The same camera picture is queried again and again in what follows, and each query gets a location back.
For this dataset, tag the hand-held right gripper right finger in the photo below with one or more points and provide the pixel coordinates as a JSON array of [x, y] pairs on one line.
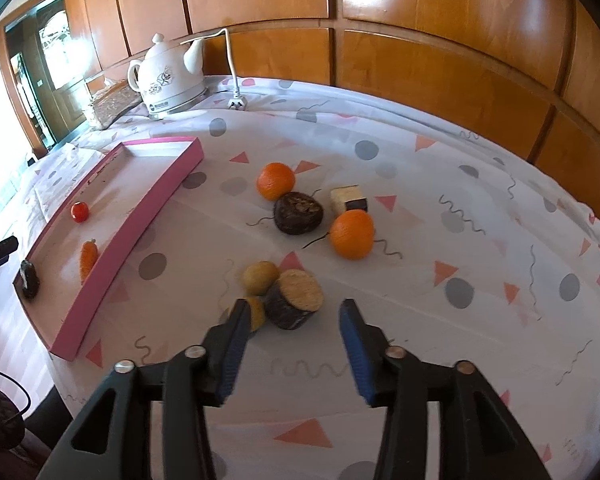
[[355, 355]]

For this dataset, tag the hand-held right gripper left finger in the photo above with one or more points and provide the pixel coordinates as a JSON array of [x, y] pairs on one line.
[[232, 355]]

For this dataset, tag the small yellow potato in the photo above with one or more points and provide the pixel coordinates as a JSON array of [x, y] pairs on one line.
[[256, 314], [261, 277]]

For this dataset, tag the round cake with tan top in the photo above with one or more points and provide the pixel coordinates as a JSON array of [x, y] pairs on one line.
[[293, 300]]

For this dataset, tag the orange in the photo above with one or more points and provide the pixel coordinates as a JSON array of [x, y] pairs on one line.
[[351, 234], [276, 180]]

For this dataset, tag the pink shallow box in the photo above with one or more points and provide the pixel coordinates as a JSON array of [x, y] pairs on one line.
[[130, 240]]

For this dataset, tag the patterned white tablecloth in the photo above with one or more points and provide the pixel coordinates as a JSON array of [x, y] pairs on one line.
[[430, 360]]

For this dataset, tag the orange carrot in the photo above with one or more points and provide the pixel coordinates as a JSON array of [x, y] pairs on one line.
[[87, 260]]

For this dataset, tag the red tomato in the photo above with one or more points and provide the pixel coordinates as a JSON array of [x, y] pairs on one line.
[[80, 211]]

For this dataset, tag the dark brown round cake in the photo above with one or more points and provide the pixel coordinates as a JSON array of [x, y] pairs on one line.
[[298, 212]]

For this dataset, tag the cream and black cake cube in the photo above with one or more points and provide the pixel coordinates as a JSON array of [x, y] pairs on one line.
[[349, 201]]

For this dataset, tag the woven tissue box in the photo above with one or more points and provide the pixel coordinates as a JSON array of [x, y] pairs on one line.
[[112, 105]]

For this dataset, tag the wooden framed glass door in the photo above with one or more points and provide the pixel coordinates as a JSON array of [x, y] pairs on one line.
[[55, 60]]

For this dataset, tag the kettle base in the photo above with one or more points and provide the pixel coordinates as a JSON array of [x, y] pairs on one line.
[[182, 106]]

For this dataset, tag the white ceramic electric kettle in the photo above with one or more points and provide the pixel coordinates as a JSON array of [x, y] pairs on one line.
[[165, 75]]

